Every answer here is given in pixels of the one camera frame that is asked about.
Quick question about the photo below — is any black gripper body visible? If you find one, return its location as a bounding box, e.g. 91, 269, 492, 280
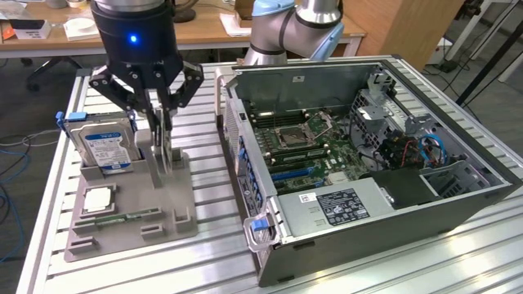
89, 2, 184, 93

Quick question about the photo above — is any wooden desk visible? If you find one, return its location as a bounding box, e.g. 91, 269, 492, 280
0, 0, 368, 59

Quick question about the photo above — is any white dish holder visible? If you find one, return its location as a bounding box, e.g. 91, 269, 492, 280
64, 17, 101, 42

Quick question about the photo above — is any dark lamp base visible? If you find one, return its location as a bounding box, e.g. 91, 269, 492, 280
173, 0, 197, 24

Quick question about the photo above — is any hard disk with blue carrier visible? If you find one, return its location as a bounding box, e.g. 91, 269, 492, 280
55, 111, 139, 176

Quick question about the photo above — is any black office chair base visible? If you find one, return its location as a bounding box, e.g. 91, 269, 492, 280
27, 56, 85, 92

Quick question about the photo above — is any stack of papers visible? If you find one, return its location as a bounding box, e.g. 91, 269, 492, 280
219, 12, 253, 38

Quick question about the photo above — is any RAM slot with white clips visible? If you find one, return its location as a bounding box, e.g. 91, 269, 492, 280
253, 109, 307, 118
256, 116, 309, 124

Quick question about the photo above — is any RAM slot with black clips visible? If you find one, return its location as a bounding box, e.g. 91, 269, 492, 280
255, 112, 308, 121
259, 119, 311, 128
267, 146, 328, 153

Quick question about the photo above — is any white labelled box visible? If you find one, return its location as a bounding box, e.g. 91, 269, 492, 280
8, 18, 52, 40

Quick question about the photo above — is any cardboard box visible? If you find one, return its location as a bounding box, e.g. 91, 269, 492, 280
235, 0, 257, 21

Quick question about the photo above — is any CPU socket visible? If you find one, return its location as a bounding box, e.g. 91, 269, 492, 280
273, 124, 319, 151

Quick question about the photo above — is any metal socket cover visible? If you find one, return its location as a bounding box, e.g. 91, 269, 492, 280
301, 109, 335, 135

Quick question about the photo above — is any grey parts rack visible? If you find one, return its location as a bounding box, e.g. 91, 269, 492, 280
63, 127, 200, 263

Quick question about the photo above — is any silver CPU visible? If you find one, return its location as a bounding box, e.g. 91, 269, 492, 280
81, 187, 119, 214

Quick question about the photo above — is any green RAM stick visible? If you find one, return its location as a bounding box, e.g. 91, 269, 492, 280
269, 150, 331, 162
92, 209, 160, 225

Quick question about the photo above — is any long black expansion slot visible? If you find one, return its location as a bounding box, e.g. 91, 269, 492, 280
269, 163, 307, 173

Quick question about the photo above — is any blue expansion slot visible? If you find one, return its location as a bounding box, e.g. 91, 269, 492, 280
271, 169, 307, 182

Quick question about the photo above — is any green motherboard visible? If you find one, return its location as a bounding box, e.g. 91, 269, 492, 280
247, 102, 371, 197

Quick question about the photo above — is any metal drive cage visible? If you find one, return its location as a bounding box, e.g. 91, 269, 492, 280
349, 70, 435, 154

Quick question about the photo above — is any silver chipset heatsink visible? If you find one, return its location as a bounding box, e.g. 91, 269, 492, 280
325, 171, 349, 186

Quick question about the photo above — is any blue case release latch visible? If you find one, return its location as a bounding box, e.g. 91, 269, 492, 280
249, 219, 268, 236

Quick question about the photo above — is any silver power supply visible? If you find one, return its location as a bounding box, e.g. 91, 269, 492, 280
271, 177, 398, 240

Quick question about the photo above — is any black power supply label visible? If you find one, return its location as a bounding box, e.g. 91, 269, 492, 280
315, 187, 371, 228

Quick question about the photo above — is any wooden cabinet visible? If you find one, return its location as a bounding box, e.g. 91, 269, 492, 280
340, 0, 467, 66

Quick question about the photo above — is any black plastic shroud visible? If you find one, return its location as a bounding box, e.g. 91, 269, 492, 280
370, 167, 443, 211

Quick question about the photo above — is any open grey PC case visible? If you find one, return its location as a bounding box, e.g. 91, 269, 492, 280
213, 59, 523, 288

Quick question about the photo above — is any black stand pole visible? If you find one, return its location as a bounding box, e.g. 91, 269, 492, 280
455, 0, 523, 107

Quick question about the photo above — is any metal disk bay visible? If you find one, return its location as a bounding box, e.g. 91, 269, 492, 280
419, 159, 491, 202

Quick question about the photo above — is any blue floor cable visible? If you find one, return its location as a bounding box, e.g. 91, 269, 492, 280
0, 149, 33, 264

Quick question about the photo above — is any red disk wire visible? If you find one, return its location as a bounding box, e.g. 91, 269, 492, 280
408, 137, 428, 168

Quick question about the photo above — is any blue disk wire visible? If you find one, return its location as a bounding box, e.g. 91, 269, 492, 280
419, 133, 451, 170

